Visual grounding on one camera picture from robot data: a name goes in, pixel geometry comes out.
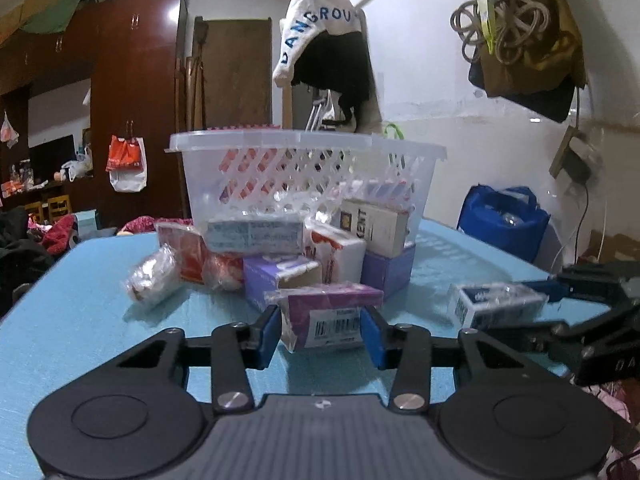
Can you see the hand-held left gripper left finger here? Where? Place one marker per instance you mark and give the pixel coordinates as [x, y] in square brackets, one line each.
[270, 335]

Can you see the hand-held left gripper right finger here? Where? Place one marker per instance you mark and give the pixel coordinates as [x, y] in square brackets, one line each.
[373, 337]

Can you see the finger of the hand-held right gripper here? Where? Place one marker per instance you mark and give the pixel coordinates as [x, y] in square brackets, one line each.
[547, 290]
[530, 336]

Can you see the dark purple box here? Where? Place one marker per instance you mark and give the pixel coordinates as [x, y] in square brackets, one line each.
[325, 310]

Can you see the white plastic basket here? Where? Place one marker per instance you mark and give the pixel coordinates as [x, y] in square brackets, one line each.
[300, 170]

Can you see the pink floral blanket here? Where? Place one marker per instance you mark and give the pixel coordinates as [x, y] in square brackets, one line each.
[625, 405]

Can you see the purple and white box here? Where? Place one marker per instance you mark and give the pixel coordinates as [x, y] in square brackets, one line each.
[277, 275]

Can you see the lavender box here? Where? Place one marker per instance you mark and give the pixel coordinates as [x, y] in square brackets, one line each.
[387, 272]

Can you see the blue tote bag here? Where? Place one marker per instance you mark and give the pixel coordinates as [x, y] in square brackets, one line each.
[500, 220]

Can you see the red and white pack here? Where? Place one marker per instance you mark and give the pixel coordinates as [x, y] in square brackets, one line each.
[335, 252]

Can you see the white box with gold emblem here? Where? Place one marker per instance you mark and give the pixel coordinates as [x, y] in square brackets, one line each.
[375, 227]

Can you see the red box in plastic bag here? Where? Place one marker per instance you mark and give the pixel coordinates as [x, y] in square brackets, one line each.
[180, 250]

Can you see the plastic wrapped roll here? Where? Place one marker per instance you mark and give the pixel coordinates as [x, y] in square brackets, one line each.
[150, 277]

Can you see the light blue box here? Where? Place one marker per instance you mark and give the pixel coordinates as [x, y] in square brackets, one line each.
[86, 224]

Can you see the orange and white bag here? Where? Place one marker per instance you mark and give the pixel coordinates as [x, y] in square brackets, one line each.
[127, 160]

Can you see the red cloth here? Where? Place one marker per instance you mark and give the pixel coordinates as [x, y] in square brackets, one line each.
[62, 235]

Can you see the brown hanging bag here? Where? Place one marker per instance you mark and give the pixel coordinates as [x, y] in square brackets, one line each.
[530, 55]

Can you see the yellow wooden chair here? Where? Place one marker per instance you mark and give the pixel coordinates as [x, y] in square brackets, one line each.
[57, 207]

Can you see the dark clothing pile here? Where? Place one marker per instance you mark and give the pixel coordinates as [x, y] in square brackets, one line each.
[22, 250]

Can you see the brown wooden door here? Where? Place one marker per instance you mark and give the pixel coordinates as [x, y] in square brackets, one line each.
[235, 75]

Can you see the dark red wooden wardrobe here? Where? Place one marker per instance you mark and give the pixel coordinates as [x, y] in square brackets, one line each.
[135, 100]

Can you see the black hanging garment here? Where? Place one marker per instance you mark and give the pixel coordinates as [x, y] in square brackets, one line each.
[340, 65]

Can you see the black television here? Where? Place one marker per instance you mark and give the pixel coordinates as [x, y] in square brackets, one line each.
[50, 157]

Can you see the white lettered garment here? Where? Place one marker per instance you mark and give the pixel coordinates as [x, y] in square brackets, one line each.
[312, 15]

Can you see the hanging clear plastic bag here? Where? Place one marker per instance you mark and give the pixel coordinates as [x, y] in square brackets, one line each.
[7, 132]

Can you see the green cloth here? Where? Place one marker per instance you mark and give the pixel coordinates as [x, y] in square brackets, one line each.
[55, 12]

